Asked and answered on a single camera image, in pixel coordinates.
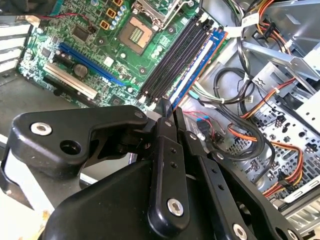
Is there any dark blue RAM stick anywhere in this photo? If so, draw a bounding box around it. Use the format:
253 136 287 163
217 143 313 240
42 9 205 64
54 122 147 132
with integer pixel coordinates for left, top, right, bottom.
167 26 230 111

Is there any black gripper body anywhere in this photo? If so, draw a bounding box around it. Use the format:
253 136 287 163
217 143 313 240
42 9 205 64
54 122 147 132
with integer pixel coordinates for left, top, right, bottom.
42 159 222 240

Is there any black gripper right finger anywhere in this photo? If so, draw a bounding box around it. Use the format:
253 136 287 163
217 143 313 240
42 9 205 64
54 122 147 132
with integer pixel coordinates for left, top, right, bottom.
173 107 304 240

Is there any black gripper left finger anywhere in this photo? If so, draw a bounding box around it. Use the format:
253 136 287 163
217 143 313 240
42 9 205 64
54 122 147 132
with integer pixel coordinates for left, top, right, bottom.
6 97 191 233

